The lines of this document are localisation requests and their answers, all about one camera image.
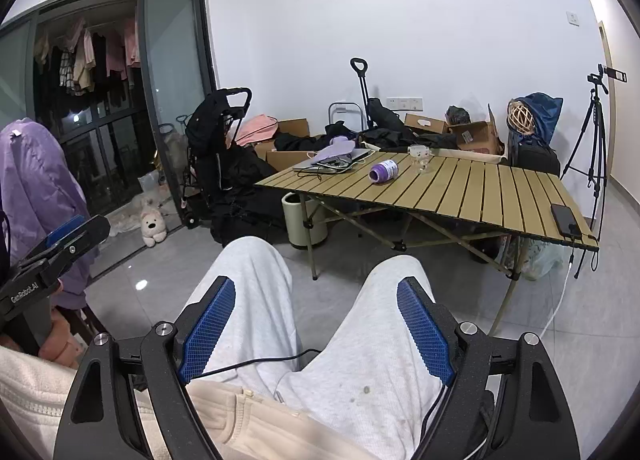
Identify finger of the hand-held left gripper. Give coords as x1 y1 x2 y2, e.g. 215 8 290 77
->
17 214 111 273

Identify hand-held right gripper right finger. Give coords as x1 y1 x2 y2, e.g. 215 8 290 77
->
396 276 581 460

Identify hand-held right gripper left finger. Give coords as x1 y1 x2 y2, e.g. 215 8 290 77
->
52 276 237 460

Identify person's left forearm white sleeve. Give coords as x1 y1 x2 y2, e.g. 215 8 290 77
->
0 344 168 460

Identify person's left hand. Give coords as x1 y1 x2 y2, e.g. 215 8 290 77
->
37 280 85 370

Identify person's left leg grey trousers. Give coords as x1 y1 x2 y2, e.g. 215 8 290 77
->
187 236 321 391

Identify person's leg grey trousers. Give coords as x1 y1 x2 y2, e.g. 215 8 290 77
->
187 236 321 391
275 256 468 460

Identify purple jacket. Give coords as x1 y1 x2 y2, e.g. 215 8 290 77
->
0 119 101 311

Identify person's right leg grey trousers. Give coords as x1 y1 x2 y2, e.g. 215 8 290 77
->
275 256 468 460

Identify white plush dog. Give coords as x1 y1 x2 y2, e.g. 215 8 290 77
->
138 204 169 247

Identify cream jacket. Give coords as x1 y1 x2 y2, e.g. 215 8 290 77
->
142 380 381 460

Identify clear plastic bag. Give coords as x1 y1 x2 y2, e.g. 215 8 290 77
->
499 234 567 283

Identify cream trash bin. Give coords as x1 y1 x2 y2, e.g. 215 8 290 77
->
281 192 331 251

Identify black clothes pile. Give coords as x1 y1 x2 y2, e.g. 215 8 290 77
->
209 144 302 247

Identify slatted folding table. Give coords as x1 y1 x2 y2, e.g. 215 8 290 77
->
254 149 600 335

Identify purple bottle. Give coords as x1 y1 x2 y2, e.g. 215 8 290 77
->
369 158 400 185

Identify black stroller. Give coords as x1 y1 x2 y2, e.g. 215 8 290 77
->
180 86 254 229

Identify clear glass cup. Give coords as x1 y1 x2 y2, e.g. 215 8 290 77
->
407 144 435 173

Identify row of hanging clothes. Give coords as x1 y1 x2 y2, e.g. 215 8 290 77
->
31 14 142 96

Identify black smartphone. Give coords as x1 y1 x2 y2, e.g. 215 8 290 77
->
550 204 584 239

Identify silver laptop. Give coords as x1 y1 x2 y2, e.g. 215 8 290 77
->
292 147 374 175

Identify black garment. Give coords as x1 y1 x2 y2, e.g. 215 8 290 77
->
274 121 460 153

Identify large open cardboard box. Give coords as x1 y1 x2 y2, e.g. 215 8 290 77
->
446 104 507 157

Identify glass sliding door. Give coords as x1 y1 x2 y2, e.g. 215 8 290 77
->
135 0 220 234

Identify purple cloth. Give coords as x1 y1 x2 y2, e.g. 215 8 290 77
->
313 135 355 163

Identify flat cardboard box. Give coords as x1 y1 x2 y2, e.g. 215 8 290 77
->
403 112 449 135

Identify pink bag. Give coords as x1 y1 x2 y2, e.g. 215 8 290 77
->
234 114 282 147

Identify wicker ball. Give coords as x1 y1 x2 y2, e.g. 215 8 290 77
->
507 99 537 133

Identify blue bag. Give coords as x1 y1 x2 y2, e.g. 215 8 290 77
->
519 92 564 147

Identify black tripod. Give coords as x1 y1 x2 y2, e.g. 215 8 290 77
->
559 64 627 279

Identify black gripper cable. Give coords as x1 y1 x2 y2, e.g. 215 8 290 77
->
197 347 323 378

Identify white charging cable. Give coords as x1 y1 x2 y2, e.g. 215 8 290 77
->
541 239 577 331

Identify black trolley handle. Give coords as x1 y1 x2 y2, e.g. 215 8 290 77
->
349 57 402 131

